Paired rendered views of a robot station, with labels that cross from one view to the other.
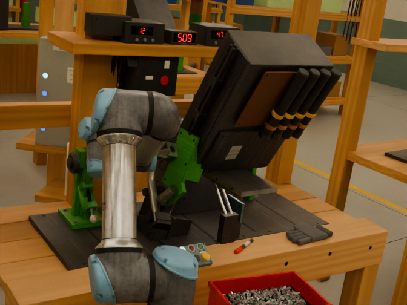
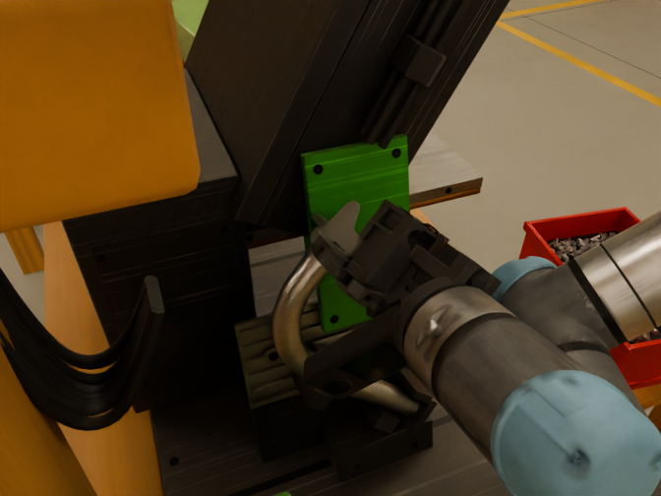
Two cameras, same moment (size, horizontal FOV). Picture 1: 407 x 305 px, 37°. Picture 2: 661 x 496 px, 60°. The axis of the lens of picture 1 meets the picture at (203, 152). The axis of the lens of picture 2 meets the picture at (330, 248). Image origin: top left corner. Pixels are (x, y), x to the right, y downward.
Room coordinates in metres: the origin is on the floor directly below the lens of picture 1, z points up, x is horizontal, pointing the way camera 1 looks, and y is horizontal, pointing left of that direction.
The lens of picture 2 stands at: (1.95, 0.55, 1.56)
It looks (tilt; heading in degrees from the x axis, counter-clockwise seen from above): 40 degrees down; 284
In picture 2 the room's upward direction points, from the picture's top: straight up
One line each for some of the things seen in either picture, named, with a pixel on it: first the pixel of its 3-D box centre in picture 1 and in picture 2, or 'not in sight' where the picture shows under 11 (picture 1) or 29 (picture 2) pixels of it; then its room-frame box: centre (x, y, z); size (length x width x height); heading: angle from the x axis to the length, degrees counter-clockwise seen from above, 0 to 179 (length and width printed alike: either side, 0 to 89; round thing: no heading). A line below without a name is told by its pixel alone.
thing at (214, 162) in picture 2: (197, 163); (162, 236); (2.31, 0.02, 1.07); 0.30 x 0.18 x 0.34; 125
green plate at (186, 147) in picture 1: (188, 160); (350, 221); (2.05, 0.05, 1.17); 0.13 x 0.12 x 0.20; 125
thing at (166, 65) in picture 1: (150, 72); not in sight; (2.25, 0.24, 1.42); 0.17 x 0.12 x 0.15; 125
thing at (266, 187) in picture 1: (226, 174); (331, 184); (2.10, -0.10, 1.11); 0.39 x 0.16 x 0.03; 35
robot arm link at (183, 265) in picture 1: (171, 276); not in sight; (1.35, 0.04, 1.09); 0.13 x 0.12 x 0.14; 109
